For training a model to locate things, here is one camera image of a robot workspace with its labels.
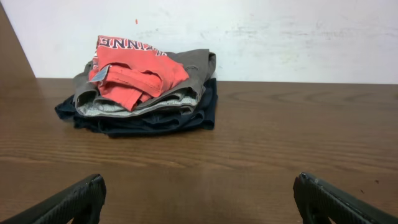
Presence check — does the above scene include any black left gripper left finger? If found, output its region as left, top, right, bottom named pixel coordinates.
left=1, top=174, right=106, bottom=224

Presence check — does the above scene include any navy folded garment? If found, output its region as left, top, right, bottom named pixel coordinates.
left=55, top=78, right=218, bottom=138

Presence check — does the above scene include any grey folded garment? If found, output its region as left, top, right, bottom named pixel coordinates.
left=72, top=49, right=216, bottom=118

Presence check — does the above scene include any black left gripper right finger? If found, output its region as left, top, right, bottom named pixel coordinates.
left=293, top=172, right=397, bottom=224

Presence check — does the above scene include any red printed folded shirt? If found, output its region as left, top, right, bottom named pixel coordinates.
left=88, top=35, right=189, bottom=111

